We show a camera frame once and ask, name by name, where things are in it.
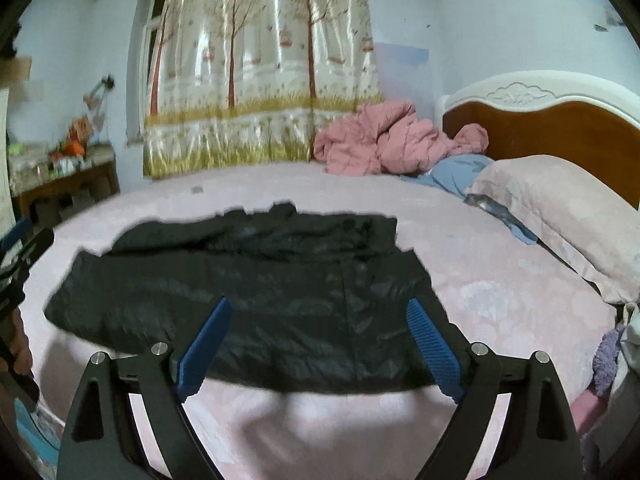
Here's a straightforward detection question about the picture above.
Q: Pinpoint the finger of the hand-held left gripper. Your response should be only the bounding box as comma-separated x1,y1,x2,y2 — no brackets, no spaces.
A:
0,217,55,311

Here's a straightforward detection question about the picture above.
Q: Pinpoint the purple fluffy cloth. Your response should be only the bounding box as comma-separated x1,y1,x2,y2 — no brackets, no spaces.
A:
592,322,626,398

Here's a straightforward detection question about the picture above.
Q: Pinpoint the clutter of desk items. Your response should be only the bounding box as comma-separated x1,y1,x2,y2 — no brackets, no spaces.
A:
7,115,113,181

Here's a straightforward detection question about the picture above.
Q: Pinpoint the light blue cloth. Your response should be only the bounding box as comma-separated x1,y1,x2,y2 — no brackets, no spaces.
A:
400,154,538,246

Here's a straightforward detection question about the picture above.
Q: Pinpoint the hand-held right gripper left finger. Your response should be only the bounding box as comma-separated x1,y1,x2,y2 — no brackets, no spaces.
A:
57,297,232,480

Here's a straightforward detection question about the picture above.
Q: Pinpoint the black puffer jacket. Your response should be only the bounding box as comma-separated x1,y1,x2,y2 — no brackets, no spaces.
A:
44,201,436,395

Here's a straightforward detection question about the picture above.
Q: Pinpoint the tree print curtain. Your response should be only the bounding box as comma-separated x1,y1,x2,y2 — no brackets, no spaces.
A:
142,0,386,181

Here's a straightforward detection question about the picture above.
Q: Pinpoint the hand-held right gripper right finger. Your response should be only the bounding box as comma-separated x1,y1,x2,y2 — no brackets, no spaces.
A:
406,298,583,480

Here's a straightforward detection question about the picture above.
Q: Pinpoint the bed with pink sheet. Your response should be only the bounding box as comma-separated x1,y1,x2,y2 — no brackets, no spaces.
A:
22,160,618,480

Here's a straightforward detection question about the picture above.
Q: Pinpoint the wooden desk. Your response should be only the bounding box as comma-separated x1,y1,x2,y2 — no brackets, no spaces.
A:
10,152,121,231

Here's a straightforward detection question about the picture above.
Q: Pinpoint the white window frame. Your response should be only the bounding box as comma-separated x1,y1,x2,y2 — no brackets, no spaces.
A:
127,0,171,146

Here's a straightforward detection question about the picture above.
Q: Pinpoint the white and wooden headboard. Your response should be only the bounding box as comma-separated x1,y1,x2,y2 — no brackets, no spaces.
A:
434,71,640,211

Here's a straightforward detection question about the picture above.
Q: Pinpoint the pink pillow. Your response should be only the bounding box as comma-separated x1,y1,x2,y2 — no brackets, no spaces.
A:
465,155,640,306

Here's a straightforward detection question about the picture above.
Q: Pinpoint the pile of pale clothes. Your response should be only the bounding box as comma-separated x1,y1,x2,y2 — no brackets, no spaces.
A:
580,302,640,480

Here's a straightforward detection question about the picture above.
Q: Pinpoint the pink quilt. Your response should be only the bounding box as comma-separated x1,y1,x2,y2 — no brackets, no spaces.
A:
313,100,490,177

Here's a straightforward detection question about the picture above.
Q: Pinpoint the pink wall lamp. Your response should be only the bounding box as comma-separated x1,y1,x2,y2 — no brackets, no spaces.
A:
84,74,115,111

